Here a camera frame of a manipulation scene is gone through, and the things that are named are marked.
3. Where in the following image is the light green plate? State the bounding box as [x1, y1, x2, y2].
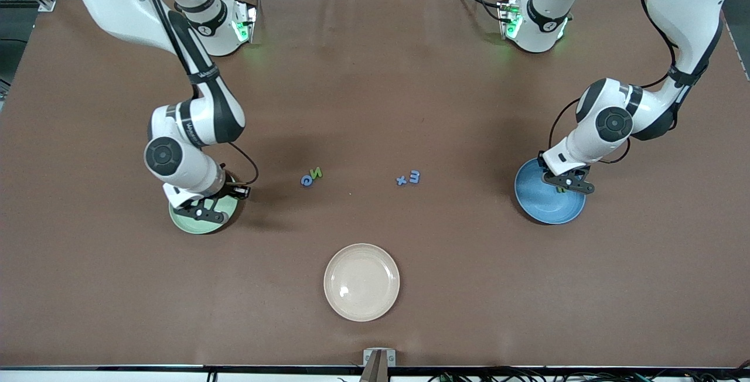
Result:
[169, 192, 240, 235]

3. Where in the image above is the blue plate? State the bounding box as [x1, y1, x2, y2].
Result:
[514, 158, 587, 225]

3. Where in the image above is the beige plate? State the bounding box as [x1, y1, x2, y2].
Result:
[323, 243, 401, 322]

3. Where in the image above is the silver left base connector box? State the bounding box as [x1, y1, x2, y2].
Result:
[497, 0, 523, 40]

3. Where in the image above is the silver base connector box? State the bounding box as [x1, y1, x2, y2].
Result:
[230, 2, 260, 44]
[497, 0, 523, 40]

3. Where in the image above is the brown table mat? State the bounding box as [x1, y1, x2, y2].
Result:
[0, 0, 750, 368]

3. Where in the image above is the silver right base connector box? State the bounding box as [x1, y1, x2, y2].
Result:
[230, 2, 260, 44]

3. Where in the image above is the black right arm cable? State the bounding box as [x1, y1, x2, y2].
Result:
[135, 0, 260, 186]

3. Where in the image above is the grey table edge bracket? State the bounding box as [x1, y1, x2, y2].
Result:
[362, 348, 397, 382]

